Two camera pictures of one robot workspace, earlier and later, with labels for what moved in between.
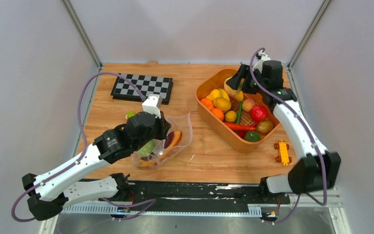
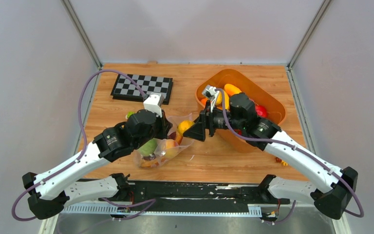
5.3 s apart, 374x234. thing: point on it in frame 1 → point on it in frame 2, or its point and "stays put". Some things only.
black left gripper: x=165 y=126 stays put
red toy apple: x=258 y=113 stays put
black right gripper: x=244 y=72 → x=204 y=121
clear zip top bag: x=156 y=153 stays put
